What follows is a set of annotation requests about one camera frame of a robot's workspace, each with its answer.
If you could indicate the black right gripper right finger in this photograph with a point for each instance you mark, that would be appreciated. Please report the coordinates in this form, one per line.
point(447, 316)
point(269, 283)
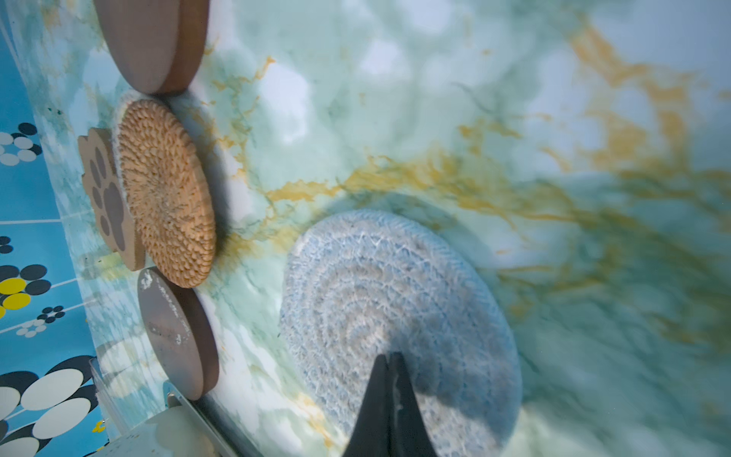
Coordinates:
point(407, 430)

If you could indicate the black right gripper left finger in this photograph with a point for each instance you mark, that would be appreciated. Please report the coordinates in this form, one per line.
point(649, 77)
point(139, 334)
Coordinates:
point(371, 434)

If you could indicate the blue woven round coaster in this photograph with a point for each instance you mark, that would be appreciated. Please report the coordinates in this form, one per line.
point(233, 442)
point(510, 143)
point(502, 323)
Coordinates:
point(364, 283)

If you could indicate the rusty brown round coaster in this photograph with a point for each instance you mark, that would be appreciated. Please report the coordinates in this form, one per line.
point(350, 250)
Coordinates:
point(180, 334)

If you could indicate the tan rattan round coaster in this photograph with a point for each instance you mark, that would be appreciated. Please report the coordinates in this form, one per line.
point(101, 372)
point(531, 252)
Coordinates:
point(165, 189)

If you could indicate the paw print cork coaster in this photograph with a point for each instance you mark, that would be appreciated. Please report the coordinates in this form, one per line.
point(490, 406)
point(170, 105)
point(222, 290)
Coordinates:
point(100, 182)

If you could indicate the dark brown round wooden coaster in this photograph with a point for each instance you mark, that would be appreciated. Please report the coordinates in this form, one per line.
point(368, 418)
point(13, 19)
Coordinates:
point(157, 45)

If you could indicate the metal serving tray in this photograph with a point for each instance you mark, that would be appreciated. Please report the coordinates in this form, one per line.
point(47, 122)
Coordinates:
point(179, 430)

